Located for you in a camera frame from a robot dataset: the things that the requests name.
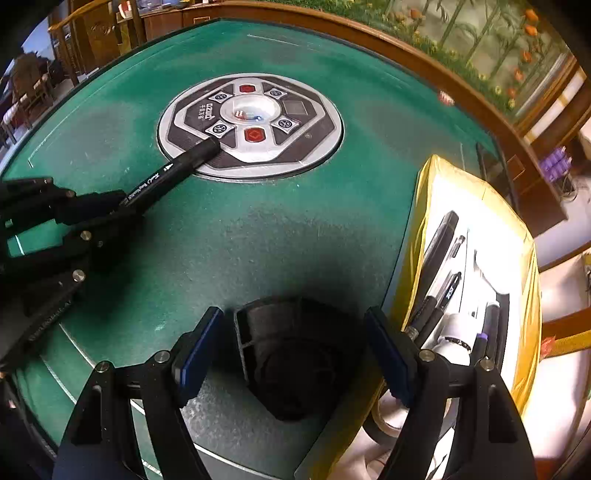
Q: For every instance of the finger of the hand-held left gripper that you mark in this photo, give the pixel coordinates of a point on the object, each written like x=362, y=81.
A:
x=78, y=251
x=87, y=207

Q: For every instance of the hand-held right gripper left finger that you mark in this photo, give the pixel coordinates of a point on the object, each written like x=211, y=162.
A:
x=198, y=355

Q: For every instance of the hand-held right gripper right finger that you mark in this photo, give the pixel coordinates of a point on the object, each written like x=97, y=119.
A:
x=388, y=355

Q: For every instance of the plain white plastic bottle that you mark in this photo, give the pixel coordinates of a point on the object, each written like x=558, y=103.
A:
x=487, y=277
x=457, y=334

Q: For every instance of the black marker with white number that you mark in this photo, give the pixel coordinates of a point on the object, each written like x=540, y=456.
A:
x=450, y=290

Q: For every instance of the black marker with purple cap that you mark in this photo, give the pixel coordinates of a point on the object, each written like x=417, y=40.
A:
x=488, y=330

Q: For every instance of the black marker with beige caps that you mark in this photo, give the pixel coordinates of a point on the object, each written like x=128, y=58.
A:
x=441, y=240

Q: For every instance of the yellow-rimmed white tray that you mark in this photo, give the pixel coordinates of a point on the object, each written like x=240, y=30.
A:
x=420, y=221

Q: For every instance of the dark wooden chair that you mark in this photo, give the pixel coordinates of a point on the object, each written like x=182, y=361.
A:
x=25, y=92

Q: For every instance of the carved wooden chair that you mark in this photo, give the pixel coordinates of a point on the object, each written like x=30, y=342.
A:
x=92, y=34

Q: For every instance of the round grey table control panel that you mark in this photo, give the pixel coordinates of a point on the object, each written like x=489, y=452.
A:
x=249, y=124

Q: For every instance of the purple bottle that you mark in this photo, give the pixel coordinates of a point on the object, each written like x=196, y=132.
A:
x=549, y=161
x=561, y=159

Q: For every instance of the small red white chip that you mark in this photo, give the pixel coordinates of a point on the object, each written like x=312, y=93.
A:
x=445, y=98

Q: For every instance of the artificial flower bamboo display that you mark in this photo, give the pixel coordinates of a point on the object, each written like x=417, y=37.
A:
x=475, y=41

